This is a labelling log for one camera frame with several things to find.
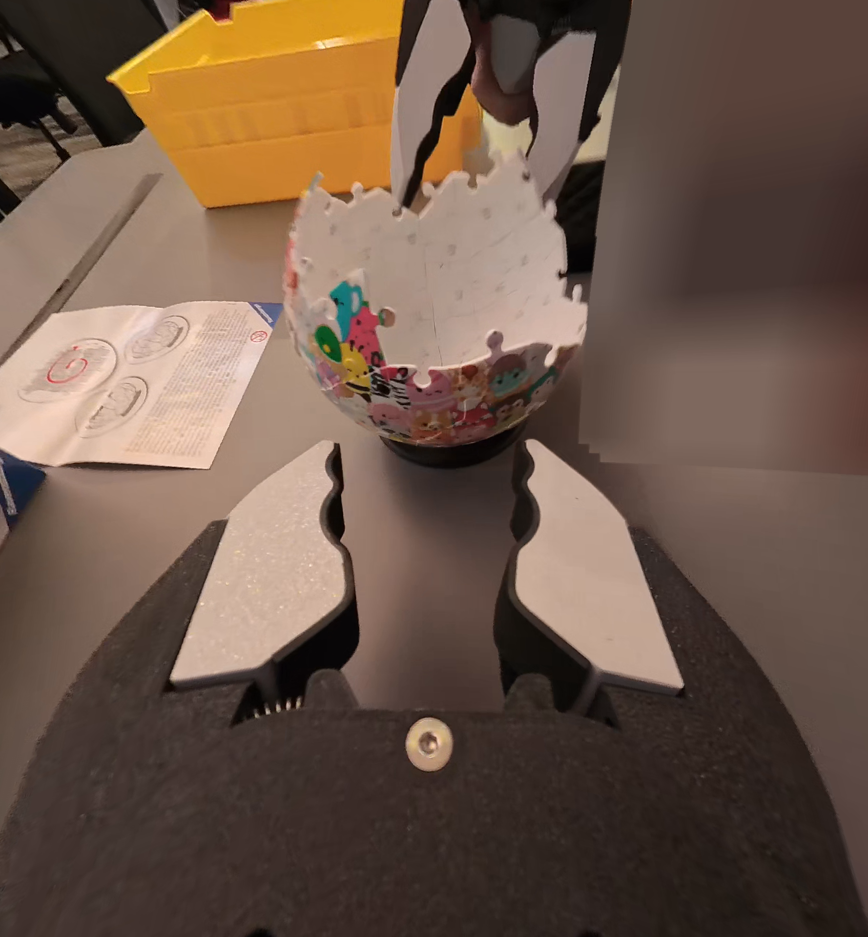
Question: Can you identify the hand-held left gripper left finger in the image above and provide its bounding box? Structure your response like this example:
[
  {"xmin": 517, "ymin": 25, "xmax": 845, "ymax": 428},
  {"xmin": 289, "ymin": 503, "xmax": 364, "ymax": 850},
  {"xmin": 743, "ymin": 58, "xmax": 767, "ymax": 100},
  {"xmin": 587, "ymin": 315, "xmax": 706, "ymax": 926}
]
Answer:
[{"xmin": 169, "ymin": 439, "xmax": 362, "ymax": 689}]

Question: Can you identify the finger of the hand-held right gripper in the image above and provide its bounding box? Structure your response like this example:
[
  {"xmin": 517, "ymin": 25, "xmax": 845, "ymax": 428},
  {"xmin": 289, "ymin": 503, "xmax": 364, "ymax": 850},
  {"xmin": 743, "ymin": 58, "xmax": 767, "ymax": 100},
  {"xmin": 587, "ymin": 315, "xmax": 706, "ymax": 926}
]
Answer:
[
  {"xmin": 392, "ymin": 0, "xmax": 479, "ymax": 217},
  {"xmin": 525, "ymin": 31, "xmax": 598, "ymax": 204}
]

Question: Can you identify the black office chair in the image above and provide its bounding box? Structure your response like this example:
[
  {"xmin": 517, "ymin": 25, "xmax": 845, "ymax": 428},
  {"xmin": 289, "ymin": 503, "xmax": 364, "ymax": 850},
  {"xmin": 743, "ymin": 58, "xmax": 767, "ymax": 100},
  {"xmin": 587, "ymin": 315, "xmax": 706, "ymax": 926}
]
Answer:
[{"xmin": 0, "ymin": 0, "xmax": 167, "ymax": 235}]

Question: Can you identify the teal puzzle box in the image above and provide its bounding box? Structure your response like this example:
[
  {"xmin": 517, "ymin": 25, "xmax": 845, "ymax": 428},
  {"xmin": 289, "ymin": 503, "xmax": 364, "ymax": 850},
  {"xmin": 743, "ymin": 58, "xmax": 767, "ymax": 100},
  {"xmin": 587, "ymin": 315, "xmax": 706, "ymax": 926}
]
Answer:
[{"xmin": 0, "ymin": 428, "xmax": 47, "ymax": 531}]

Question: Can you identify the yellow plastic bin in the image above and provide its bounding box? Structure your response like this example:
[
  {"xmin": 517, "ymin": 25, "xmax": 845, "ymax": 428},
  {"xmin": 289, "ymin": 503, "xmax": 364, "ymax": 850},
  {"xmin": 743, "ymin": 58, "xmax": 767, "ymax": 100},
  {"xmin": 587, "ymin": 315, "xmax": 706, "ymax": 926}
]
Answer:
[{"xmin": 106, "ymin": 0, "xmax": 482, "ymax": 209}]

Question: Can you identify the black round puzzle stand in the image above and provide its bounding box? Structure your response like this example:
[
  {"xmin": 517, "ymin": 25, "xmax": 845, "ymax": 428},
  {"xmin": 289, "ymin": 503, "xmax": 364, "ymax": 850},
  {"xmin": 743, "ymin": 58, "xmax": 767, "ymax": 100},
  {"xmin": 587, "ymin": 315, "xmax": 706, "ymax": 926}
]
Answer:
[{"xmin": 377, "ymin": 425, "xmax": 524, "ymax": 469}]

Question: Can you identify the white instruction leaflet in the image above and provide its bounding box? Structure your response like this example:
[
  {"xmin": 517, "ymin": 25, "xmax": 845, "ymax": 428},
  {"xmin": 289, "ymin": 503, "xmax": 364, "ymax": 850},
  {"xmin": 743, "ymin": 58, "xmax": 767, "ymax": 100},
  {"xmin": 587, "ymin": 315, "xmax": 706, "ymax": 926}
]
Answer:
[{"xmin": 0, "ymin": 300, "xmax": 285, "ymax": 469}]

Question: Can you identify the person's right hand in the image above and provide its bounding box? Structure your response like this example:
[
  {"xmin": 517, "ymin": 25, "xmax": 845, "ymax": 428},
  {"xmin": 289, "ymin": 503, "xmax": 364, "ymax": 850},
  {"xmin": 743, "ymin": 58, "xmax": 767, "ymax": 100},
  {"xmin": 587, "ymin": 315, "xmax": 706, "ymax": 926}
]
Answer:
[{"xmin": 471, "ymin": 33, "xmax": 536, "ymax": 127}]

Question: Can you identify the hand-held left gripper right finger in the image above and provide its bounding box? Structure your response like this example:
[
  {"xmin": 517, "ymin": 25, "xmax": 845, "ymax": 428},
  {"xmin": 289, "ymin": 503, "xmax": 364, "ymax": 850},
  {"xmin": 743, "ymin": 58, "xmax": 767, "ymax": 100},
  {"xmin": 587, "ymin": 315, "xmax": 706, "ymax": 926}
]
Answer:
[{"xmin": 494, "ymin": 438, "xmax": 687, "ymax": 696}]

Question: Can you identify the colourful puzzle ball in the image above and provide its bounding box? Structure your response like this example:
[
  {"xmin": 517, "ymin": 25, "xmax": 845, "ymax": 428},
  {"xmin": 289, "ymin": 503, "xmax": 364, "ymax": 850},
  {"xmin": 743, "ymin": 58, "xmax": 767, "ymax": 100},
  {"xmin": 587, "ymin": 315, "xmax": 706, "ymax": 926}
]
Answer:
[{"xmin": 282, "ymin": 150, "xmax": 589, "ymax": 448}]

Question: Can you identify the black textured wrist rest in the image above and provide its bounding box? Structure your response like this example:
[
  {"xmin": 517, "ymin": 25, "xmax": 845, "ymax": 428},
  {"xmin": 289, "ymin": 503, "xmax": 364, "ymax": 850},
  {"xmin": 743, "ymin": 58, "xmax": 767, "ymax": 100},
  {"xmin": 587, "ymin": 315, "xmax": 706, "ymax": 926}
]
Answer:
[{"xmin": 553, "ymin": 157, "xmax": 611, "ymax": 275}]

